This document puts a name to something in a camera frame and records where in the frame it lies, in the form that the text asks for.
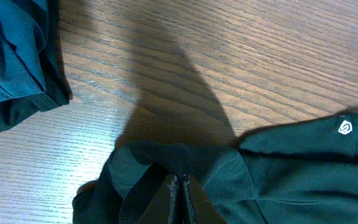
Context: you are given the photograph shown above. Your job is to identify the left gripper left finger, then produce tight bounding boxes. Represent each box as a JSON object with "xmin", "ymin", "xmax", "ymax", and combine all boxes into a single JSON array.
[{"xmin": 135, "ymin": 174, "xmax": 179, "ymax": 224}]

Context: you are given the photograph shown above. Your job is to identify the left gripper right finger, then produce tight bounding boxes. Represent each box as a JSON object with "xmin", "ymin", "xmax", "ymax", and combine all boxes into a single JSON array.
[{"xmin": 183, "ymin": 175, "xmax": 226, "ymax": 224}]

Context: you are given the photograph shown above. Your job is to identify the black t-shirt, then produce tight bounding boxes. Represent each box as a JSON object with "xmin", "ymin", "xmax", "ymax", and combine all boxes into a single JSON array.
[{"xmin": 72, "ymin": 113, "xmax": 358, "ymax": 223}]

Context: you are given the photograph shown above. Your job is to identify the folded black garment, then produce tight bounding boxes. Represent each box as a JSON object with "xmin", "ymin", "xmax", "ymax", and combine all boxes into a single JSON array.
[{"xmin": 0, "ymin": 0, "xmax": 70, "ymax": 132}]

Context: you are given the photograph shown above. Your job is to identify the folded blue shorts top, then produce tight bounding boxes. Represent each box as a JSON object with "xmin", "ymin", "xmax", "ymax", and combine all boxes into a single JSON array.
[{"xmin": 0, "ymin": 0, "xmax": 49, "ymax": 102}]

